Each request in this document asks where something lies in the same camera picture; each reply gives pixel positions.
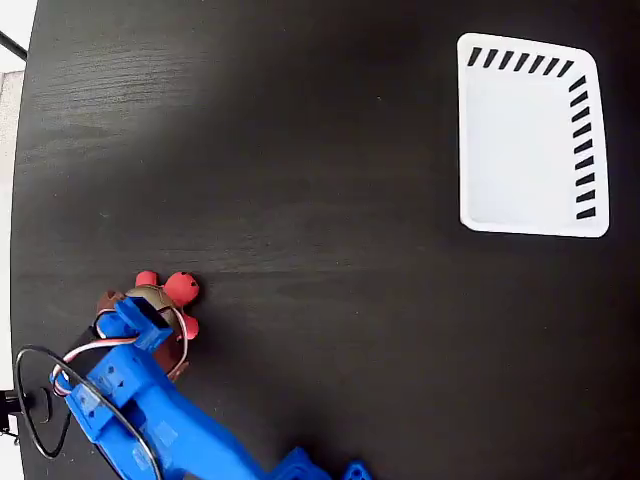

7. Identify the red turtle toy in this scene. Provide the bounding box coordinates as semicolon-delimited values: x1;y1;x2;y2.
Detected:
133;269;202;351

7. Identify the white slotted plastic basket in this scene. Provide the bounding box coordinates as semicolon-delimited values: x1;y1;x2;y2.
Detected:
456;32;611;239

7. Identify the black table clamp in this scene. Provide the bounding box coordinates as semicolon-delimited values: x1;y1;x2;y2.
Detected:
0;387;54;426

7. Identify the black rod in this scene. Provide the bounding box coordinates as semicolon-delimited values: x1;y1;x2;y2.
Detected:
0;29;29;59

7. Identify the white red servo cable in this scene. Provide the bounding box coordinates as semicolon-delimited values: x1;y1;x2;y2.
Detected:
51;310;190;397

